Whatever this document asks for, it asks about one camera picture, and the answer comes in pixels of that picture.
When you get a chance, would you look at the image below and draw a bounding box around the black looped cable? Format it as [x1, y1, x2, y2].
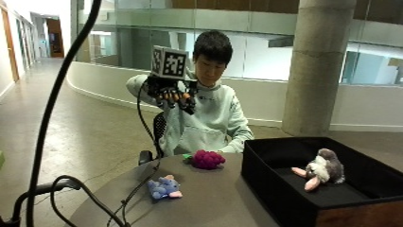
[0, 174, 130, 227]

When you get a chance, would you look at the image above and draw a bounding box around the black office chair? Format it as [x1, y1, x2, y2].
[136, 111, 168, 166]

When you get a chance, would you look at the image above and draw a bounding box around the purple grape soft toy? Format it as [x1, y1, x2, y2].
[182, 148, 226, 171]

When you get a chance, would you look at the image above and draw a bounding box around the black glove cable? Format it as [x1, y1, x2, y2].
[104, 82, 166, 227]

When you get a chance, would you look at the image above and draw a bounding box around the white marker cube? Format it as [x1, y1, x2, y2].
[150, 44, 190, 81]

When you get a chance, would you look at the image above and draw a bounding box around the grey white soft toy animal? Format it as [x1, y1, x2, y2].
[291, 148, 345, 193]

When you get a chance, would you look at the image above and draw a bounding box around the blue soft toy animal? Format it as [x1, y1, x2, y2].
[146, 174, 183, 201]

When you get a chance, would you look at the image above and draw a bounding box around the black fabric storage box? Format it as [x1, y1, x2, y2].
[240, 136, 403, 227]

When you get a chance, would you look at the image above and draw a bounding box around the concrete pillar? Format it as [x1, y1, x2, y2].
[280, 0, 357, 137]

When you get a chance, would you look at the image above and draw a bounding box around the the person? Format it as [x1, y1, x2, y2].
[124, 29, 255, 157]

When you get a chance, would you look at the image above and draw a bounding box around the thick black cable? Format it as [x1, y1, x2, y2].
[25, 0, 103, 227]

